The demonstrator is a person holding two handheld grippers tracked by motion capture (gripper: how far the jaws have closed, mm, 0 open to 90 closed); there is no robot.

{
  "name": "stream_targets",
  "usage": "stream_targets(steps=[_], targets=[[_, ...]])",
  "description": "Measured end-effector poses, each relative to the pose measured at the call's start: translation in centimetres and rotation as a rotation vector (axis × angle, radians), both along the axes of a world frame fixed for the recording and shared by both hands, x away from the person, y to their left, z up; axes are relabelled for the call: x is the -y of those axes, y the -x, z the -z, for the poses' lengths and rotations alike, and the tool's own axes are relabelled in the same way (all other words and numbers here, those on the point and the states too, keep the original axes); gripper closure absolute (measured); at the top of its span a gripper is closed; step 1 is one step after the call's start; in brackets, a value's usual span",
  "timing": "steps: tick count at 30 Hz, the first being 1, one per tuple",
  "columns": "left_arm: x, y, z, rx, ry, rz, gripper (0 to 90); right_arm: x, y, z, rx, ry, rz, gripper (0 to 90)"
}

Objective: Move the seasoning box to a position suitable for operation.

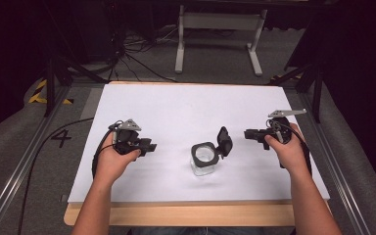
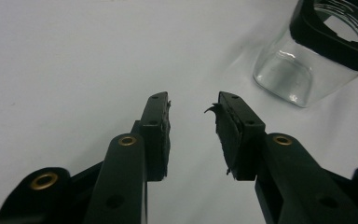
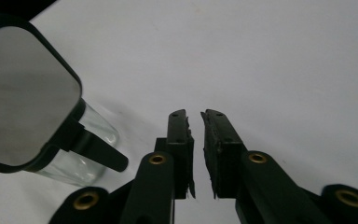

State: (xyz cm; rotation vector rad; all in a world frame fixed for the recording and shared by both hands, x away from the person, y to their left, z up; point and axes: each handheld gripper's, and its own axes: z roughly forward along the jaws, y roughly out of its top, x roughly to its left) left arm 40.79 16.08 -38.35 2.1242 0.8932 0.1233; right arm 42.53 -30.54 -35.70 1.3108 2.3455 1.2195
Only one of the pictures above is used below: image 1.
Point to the white metal table frame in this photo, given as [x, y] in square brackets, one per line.
[220, 20]

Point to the white table sheet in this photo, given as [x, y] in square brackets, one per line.
[182, 107]

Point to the person's left hand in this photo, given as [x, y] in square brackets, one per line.
[111, 163]

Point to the grey metal floor rail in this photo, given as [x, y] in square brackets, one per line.
[23, 166]
[333, 169]

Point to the black tripod stand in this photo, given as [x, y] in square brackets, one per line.
[317, 88]
[50, 84]

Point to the clear jar with black flip lid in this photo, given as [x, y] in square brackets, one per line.
[205, 156]

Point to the person's right hand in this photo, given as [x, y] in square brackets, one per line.
[290, 156]

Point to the yellow black hazard tape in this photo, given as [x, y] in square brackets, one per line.
[36, 97]

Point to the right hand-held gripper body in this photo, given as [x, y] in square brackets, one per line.
[282, 129]

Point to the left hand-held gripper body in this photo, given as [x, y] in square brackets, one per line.
[128, 135]

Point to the black floor tape mark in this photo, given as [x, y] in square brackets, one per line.
[61, 137]

